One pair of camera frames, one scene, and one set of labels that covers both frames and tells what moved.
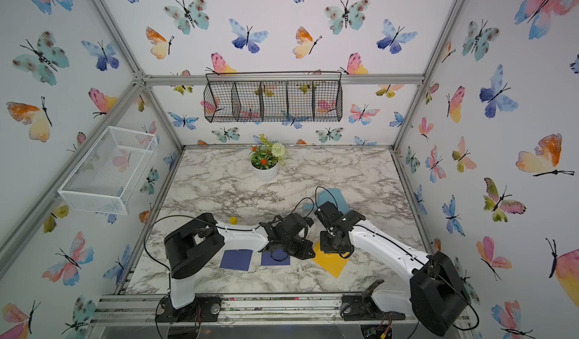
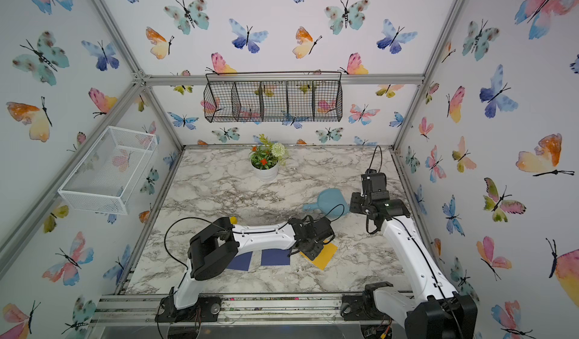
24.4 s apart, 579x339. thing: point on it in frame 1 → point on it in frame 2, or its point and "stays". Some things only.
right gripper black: [325, 248] → [355, 206]
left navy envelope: [235, 259] stays
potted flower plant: [266, 157] stays
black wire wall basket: [278, 96] stays
